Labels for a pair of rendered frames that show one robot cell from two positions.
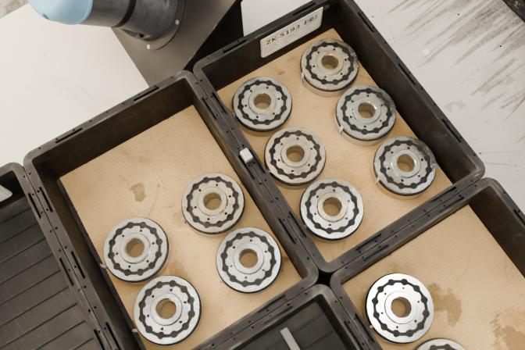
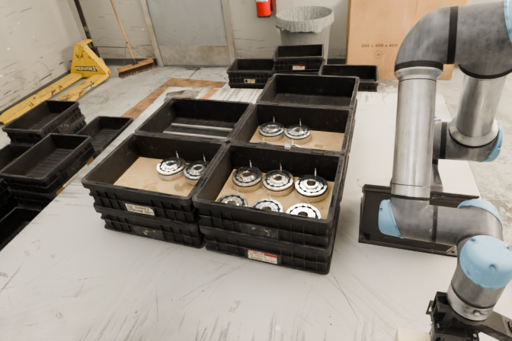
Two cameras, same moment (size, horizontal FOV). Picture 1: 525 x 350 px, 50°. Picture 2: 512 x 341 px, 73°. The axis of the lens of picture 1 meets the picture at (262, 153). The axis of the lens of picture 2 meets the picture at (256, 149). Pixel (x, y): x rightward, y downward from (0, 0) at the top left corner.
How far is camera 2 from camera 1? 1.16 m
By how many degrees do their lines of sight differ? 71
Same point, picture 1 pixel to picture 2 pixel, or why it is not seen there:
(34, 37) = (449, 181)
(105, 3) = not seen: hidden behind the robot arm
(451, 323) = (176, 184)
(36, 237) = not seen: hidden behind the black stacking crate
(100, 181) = (334, 140)
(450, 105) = (237, 304)
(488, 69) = not seen: outside the picture
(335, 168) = (260, 194)
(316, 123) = (284, 202)
